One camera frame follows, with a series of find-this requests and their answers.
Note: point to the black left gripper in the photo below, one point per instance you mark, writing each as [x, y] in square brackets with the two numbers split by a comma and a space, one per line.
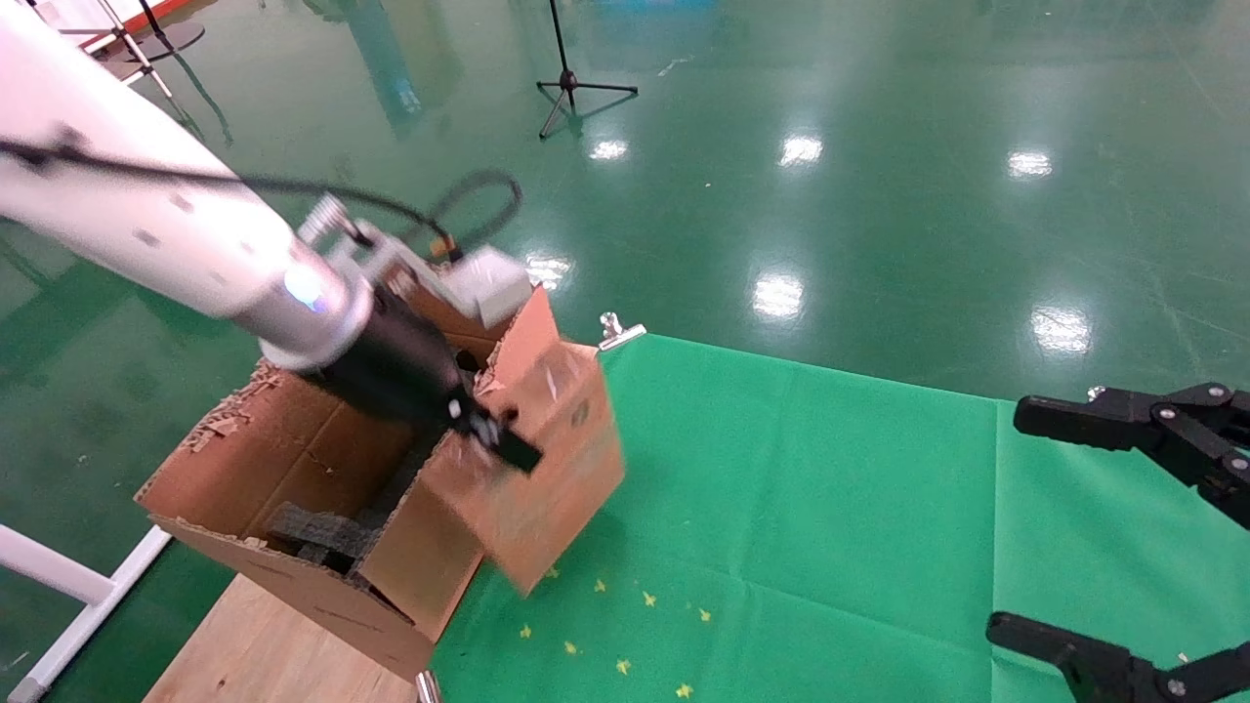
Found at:
[400, 371]

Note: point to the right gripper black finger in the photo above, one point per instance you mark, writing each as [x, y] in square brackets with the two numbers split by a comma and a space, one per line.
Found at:
[1123, 425]
[1094, 664]

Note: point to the small taped cardboard box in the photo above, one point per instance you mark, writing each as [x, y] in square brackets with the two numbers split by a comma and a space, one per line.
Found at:
[547, 469]

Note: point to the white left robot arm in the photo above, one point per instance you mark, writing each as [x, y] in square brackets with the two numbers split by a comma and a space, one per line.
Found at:
[117, 195]

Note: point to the large open cardboard carton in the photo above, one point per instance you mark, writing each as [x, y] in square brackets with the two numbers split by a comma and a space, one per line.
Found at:
[293, 439]

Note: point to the silver spring clamp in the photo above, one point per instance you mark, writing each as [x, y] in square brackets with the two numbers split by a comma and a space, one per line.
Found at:
[428, 688]
[620, 337]

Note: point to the black foam liner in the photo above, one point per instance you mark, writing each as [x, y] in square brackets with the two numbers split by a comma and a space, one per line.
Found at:
[322, 532]

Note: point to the green cloth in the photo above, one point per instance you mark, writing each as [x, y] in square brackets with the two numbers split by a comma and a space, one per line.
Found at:
[830, 537]

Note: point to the black tripod stand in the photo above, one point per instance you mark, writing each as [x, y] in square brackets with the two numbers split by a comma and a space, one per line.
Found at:
[566, 78]

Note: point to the silver light stand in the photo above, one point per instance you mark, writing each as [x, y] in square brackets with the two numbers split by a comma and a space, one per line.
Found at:
[148, 66]

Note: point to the black round-base stand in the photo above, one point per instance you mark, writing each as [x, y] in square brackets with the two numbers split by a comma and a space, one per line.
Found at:
[171, 41]

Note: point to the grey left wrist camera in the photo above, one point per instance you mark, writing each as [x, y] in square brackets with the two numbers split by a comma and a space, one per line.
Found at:
[493, 283]

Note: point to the white metal stand frame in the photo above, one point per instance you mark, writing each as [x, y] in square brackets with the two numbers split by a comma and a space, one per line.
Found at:
[59, 576]

